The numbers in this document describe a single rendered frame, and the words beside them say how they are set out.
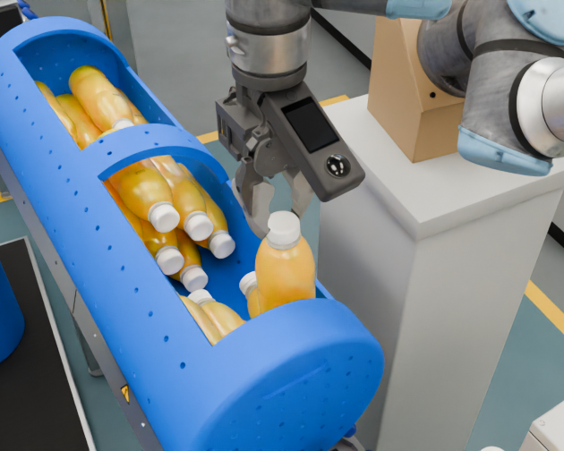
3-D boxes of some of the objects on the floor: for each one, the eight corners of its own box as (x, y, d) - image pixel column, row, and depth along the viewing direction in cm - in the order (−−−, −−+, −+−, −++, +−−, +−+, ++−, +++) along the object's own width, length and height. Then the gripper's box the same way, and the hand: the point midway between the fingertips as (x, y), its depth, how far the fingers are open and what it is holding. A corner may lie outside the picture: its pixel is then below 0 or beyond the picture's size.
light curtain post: (159, 230, 261) (58, -351, 143) (166, 239, 258) (68, -349, 139) (144, 235, 259) (29, -350, 141) (151, 245, 255) (38, -347, 137)
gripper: (291, 21, 69) (290, 182, 84) (189, 52, 65) (208, 216, 80) (341, 57, 64) (330, 222, 79) (234, 95, 59) (244, 261, 74)
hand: (282, 225), depth 76 cm, fingers closed on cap, 4 cm apart
